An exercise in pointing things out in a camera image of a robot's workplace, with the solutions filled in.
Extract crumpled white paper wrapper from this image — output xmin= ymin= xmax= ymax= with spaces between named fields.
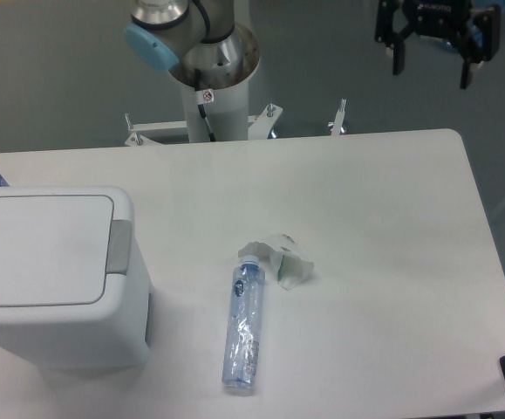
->
xmin=238 ymin=233 xmax=315 ymax=291

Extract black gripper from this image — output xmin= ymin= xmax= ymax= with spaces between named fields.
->
xmin=374 ymin=0 xmax=502 ymax=90

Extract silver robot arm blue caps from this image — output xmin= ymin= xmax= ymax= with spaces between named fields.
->
xmin=124 ymin=1 xmax=503 ymax=89

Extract black cable on pedestal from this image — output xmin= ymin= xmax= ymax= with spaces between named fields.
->
xmin=193 ymin=68 xmax=217 ymax=143

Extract white levelling foot bracket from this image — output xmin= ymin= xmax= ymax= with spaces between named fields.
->
xmin=328 ymin=99 xmax=347 ymax=136

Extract clear crushed plastic bottle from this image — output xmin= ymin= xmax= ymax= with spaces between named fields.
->
xmin=222 ymin=255 xmax=265 ymax=395

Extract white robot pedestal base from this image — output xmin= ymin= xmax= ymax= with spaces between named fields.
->
xmin=125 ymin=72 xmax=283 ymax=147

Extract white trash can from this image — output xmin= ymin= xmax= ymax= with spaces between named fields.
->
xmin=0 ymin=186 xmax=153 ymax=369

